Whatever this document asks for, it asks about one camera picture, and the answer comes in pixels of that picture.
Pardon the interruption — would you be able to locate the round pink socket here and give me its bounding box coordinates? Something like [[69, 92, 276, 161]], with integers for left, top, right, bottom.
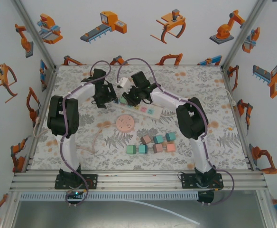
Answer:
[[115, 114, 135, 134]]

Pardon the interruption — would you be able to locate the white power strip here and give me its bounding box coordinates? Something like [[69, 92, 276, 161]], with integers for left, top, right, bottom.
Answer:
[[113, 97, 164, 120]]

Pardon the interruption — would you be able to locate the floral table mat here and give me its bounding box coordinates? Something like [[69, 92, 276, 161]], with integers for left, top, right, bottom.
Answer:
[[30, 64, 252, 171]]

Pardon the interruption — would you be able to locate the controller board with green light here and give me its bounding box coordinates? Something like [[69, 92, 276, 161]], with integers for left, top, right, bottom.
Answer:
[[66, 190, 85, 200]]

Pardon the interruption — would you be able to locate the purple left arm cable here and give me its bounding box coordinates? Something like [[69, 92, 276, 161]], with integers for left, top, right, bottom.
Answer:
[[60, 60, 112, 207]]

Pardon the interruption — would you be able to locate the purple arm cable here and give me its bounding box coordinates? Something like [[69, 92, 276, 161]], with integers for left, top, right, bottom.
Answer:
[[60, 60, 112, 207], [116, 57, 235, 207]]

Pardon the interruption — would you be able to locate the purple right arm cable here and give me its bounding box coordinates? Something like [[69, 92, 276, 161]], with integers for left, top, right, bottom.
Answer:
[[116, 57, 235, 207]]

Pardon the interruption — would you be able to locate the pink socket cord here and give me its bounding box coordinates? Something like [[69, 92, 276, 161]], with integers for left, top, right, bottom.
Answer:
[[33, 120, 117, 154]]

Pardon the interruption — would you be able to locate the aluminium side rail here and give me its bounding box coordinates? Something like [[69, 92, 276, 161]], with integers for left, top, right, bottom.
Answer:
[[24, 66, 58, 171], [220, 66, 255, 171]]

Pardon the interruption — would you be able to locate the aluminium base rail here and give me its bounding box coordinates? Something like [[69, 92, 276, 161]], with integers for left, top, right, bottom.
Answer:
[[10, 170, 265, 190]]

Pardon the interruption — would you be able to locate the white power strip cord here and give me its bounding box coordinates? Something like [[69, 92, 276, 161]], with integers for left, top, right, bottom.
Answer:
[[161, 87, 236, 117]]

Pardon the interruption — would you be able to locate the aluminium frame post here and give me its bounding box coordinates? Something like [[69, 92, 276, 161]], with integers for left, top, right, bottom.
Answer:
[[221, 0, 269, 71], [11, 0, 57, 71]]

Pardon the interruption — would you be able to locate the white slotted cable duct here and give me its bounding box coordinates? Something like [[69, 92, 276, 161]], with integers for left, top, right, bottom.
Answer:
[[19, 191, 198, 200]]

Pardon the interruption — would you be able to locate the black cable bracket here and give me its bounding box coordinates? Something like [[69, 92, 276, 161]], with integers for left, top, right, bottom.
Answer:
[[197, 190, 215, 205]]

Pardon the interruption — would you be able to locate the aluminium frame leg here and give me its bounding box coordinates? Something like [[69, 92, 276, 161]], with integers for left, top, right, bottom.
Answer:
[[0, 191, 20, 228], [256, 190, 277, 228]]

